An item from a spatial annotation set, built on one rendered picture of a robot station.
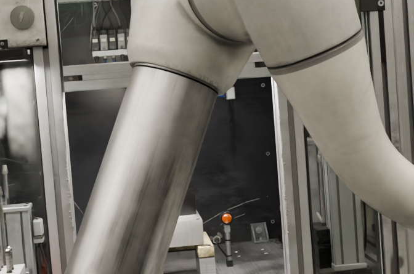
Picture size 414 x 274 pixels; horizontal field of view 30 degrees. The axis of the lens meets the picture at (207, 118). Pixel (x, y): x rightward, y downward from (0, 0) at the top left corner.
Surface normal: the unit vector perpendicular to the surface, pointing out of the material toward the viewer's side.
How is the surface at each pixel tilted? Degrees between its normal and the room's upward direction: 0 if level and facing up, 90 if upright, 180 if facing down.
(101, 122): 90
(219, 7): 114
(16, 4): 90
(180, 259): 90
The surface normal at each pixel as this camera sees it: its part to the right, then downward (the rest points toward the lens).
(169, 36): -0.28, 0.13
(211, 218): 0.11, 0.04
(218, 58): 0.46, 0.36
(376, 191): -0.21, 0.55
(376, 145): 0.46, 0.07
